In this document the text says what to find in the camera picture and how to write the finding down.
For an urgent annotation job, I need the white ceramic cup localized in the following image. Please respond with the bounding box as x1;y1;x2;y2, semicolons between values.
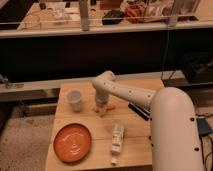
67;90;82;112

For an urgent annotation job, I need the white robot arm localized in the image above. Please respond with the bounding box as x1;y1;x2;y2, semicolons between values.
92;71;204;171

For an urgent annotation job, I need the white squeeze bottle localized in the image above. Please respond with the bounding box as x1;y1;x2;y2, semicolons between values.
110;124;124;165

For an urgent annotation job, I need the black striped box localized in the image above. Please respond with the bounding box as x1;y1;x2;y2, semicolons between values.
128;103;150;121

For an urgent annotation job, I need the orange plate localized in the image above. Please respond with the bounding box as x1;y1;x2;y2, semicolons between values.
53;123;92;163

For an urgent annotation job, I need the black bag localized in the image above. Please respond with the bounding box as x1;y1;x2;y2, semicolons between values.
102;10;124;25

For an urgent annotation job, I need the red cloth pile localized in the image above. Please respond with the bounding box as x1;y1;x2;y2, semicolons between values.
125;4;145;23

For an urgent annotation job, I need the black power adapter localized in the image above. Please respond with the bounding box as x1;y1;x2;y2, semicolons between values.
197;118;213;136

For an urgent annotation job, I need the black cable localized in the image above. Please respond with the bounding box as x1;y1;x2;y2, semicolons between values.
199;113;213;171

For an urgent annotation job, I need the grey metal post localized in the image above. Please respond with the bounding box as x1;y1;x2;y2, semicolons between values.
79;0;89;31
167;0;183;27

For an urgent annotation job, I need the grey metal post right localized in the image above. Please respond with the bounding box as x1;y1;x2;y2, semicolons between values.
167;0;183;27

